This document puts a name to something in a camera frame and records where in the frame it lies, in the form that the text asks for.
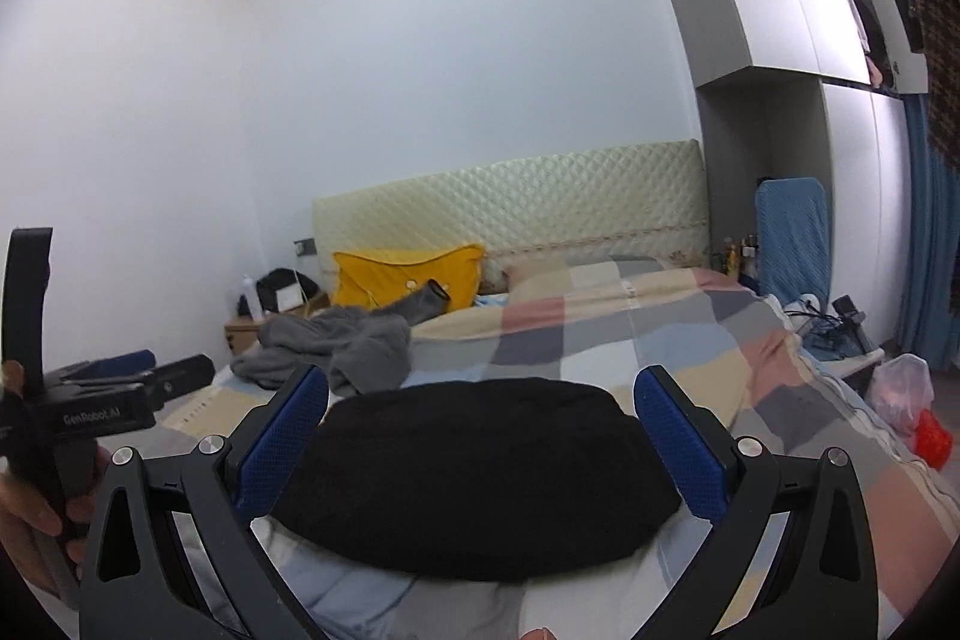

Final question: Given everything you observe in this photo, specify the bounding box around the white side table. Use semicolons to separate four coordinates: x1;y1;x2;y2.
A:
780;302;886;397

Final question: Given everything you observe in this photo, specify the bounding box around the blue curtain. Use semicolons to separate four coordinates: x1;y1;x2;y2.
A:
896;92;960;375

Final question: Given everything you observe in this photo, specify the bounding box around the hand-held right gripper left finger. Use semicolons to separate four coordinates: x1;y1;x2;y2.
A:
79;364;329;640

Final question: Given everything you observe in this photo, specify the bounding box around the red plastic bag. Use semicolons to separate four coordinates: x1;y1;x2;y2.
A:
911;407;955;470

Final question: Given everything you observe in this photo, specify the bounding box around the black and white bag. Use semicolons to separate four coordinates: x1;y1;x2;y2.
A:
255;267;323;315

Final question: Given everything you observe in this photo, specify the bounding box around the black device on table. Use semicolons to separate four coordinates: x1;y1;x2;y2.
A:
829;293;869;333

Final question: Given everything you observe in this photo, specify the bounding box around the light blue bed sheet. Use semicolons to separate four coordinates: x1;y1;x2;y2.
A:
251;291;526;640

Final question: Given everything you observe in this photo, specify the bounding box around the wooden nightstand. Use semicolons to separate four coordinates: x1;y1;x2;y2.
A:
223;314;275;356

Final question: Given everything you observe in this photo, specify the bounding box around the yellow pillow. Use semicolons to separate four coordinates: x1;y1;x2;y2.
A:
331;244;487;313

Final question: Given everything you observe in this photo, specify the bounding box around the cream quilted headboard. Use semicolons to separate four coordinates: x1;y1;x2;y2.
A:
312;139;710;296

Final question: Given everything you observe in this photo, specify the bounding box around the grey fleece garment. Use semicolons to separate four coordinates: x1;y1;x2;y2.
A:
231;280;451;397

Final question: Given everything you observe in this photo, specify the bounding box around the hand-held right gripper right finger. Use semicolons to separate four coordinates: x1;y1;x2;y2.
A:
634;365;880;640

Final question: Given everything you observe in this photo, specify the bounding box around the checked pastel blanket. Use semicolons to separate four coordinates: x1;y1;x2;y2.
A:
161;256;946;640

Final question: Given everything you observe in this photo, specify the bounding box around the white plastic bag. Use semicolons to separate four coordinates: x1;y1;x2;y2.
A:
868;353;935;435

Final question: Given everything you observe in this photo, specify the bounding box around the dark patterned hanging garment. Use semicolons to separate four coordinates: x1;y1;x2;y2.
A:
847;0;960;169

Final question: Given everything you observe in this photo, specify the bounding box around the black puffer jacket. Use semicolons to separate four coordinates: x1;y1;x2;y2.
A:
271;377;683;585

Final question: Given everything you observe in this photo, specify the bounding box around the person's left hand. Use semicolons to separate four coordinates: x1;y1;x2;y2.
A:
0;359;115;596

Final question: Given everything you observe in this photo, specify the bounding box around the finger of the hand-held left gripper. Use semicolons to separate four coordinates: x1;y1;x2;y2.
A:
69;349;156;384
142;353;217;406

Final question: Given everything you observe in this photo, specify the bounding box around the group of small bottles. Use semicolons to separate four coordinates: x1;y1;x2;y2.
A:
716;233;760;280

